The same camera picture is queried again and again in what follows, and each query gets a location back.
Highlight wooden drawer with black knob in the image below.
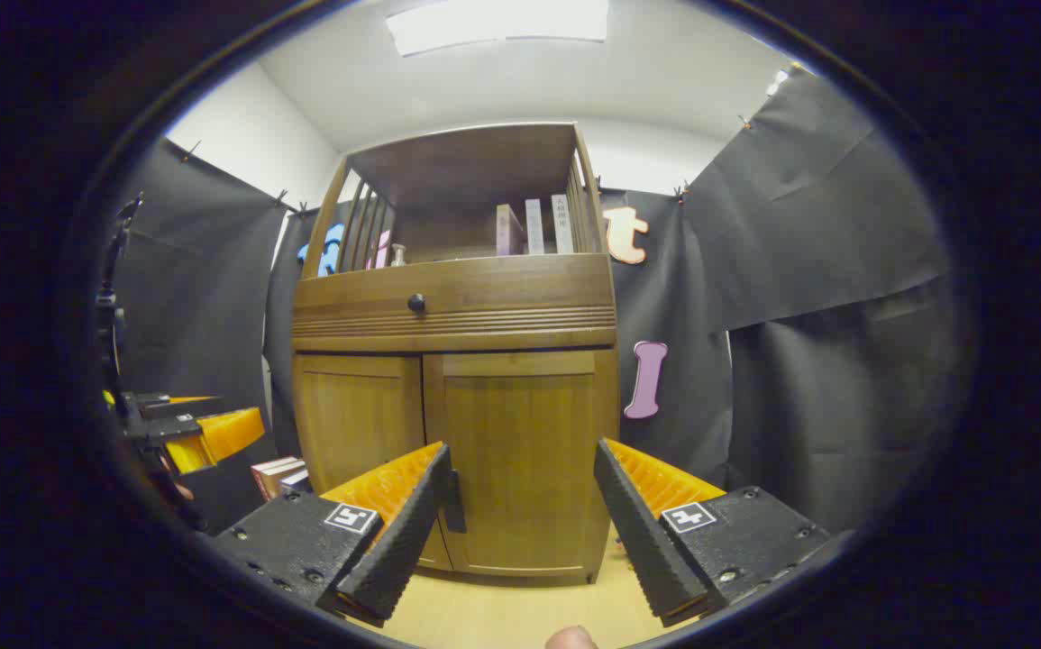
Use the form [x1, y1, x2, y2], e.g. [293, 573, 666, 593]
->
[292, 254, 618, 340]

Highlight large ceiling light panel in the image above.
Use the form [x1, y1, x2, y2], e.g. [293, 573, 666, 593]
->
[385, 0, 611, 57]

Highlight wooden double-door shoe cabinet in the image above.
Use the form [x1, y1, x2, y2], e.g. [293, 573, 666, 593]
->
[290, 122, 622, 587]

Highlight wooden cabinet door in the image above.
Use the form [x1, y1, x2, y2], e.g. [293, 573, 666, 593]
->
[424, 350, 620, 580]
[293, 353, 453, 573]

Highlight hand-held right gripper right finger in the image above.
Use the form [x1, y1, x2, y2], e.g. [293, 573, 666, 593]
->
[592, 437, 835, 629]

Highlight black backdrop cloth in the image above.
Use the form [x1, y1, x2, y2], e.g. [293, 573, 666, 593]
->
[110, 68, 954, 542]

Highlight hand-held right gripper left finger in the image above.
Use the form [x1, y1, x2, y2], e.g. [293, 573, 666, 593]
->
[212, 440, 456, 629]

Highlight grey upright book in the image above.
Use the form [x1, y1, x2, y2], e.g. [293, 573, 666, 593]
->
[551, 194, 575, 254]

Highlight red and white book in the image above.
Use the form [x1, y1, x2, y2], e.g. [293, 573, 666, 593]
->
[250, 457, 305, 501]

